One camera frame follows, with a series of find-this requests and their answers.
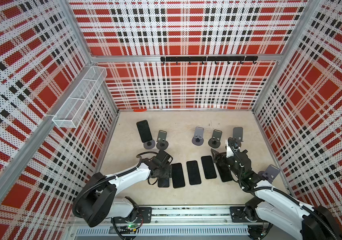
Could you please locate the red marker pen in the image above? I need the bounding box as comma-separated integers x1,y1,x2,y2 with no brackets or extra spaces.
133,109,147,113

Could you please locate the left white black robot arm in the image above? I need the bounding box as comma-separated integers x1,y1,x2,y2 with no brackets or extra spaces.
72,150,174,228

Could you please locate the black phone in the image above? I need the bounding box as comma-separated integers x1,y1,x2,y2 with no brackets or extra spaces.
187,161,202,185
216,163,234,183
201,156,217,180
136,120,153,143
158,178,170,188

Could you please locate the black hook rail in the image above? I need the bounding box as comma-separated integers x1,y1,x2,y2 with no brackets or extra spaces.
160,56,258,63

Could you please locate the far left grey stand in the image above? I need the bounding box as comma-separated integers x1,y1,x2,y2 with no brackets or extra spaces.
143,140,156,150

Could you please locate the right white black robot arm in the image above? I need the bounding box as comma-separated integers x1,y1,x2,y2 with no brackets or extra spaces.
211,138,342,240

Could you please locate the far right grey stand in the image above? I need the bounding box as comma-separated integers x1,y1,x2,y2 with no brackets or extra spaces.
230,127,244,143

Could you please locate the white wire mesh basket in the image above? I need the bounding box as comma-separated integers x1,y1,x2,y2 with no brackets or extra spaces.
53,66,107,129

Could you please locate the right side grey stand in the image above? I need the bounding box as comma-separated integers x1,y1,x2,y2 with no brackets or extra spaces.
258,165,280,184

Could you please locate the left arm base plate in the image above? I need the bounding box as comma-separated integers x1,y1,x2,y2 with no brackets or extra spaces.
114,207,153,225

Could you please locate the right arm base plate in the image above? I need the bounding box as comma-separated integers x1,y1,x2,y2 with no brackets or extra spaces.
230,206,263,223

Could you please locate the grey phone stand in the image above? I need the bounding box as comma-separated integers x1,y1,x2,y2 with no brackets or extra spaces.
208,130,223,149
192,127,204,146

